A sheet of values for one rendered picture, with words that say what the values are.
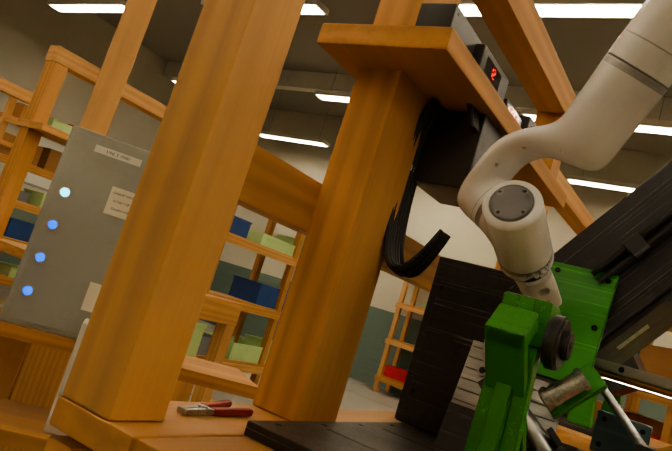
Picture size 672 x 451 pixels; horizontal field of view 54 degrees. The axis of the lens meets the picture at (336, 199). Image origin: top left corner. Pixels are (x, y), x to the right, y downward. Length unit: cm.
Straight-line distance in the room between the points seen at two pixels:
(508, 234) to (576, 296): 34
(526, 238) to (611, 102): 21
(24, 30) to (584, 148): 1124
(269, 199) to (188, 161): 27
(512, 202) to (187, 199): 44
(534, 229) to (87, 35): 1176
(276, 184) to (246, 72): 27
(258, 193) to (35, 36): 1100
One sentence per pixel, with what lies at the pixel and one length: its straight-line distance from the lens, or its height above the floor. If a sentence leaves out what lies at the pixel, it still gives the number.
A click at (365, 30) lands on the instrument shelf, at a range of 114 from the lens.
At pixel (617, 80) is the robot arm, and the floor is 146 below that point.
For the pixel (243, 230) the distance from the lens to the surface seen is 647.
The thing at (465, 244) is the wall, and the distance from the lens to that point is 1108.
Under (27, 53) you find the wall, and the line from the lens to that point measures 1188.
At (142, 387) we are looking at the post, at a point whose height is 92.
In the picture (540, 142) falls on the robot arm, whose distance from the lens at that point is 96.
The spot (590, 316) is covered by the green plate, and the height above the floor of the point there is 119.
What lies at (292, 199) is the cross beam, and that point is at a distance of 110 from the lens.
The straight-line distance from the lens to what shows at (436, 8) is 121.
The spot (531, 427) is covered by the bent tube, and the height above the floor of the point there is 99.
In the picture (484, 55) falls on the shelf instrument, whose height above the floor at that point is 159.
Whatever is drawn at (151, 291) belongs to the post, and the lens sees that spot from 80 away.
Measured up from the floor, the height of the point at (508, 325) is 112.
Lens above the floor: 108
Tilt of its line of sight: 9 degrees up
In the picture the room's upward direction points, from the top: 17 degrees clockwise
